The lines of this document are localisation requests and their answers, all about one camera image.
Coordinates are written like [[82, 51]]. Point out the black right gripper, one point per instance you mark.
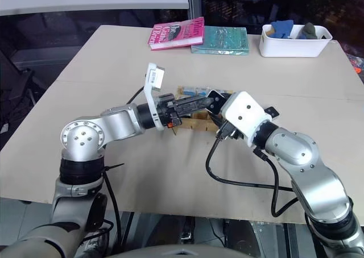
[[216, 100]]

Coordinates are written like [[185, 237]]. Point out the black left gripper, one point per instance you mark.
[[167, 110]]

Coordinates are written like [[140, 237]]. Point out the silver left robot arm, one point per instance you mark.
[[85, 133]]

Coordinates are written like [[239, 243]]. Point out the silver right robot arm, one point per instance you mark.
[[293, 150]]

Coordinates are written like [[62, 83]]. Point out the wooden tray with items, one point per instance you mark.
[[199, 122]]

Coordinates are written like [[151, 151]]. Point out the teal paperback book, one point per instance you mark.
[[224, 39]]

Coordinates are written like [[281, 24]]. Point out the pink hardcover book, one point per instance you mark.
[[177, 32]]

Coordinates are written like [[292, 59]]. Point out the black zip tie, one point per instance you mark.
[[113, 167]]

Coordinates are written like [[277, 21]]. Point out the white plastic bin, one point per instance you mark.
[[290, 46]]

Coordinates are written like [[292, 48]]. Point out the blue cloth item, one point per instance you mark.
[[282, 28]]

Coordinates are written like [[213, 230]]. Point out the grey green rounded object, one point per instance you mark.
[[309, 30]]

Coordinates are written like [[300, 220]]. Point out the colourful cloth pile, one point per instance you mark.
[[357, 63]]

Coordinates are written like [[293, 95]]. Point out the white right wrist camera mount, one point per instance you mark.
[[244, 113]]

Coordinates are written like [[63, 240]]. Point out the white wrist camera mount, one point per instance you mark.
[[244, 113], [153, 79]]

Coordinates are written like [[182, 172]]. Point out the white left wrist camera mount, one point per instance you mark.
[[153, 79]]

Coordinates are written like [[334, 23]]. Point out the grey metal post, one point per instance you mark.
[[195, 2]]

